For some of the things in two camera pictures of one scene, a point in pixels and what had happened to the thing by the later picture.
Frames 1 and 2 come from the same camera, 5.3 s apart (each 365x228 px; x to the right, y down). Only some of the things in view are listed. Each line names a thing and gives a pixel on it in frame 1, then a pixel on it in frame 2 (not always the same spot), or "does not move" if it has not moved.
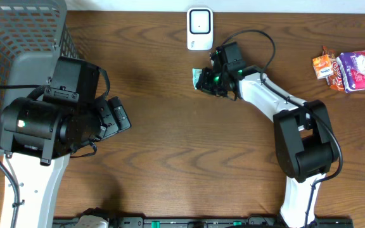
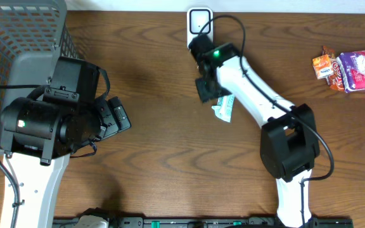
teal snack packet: (196, 73) to (223, 109)
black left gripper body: (111, 115) does not move
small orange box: (322, 66) does not move
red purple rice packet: (360, 70) does not move
